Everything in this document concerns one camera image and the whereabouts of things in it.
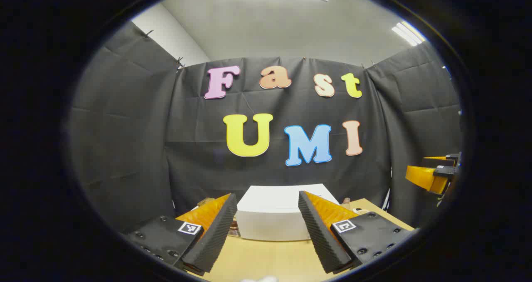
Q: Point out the clear bottle red label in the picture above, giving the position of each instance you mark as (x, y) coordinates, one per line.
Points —
(346, 203)

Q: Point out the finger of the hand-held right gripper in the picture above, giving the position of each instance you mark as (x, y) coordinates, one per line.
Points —
(436, 160)
(422, 177)

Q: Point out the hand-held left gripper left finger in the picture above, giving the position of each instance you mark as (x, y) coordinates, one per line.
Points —
(216, 236)

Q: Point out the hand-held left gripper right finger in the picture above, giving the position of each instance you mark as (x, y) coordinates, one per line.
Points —
(318, 236)

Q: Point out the white divided dish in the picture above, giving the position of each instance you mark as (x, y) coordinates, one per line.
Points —
(360, 211)

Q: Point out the white microwave oven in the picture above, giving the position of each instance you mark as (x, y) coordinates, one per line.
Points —
(270, 215)

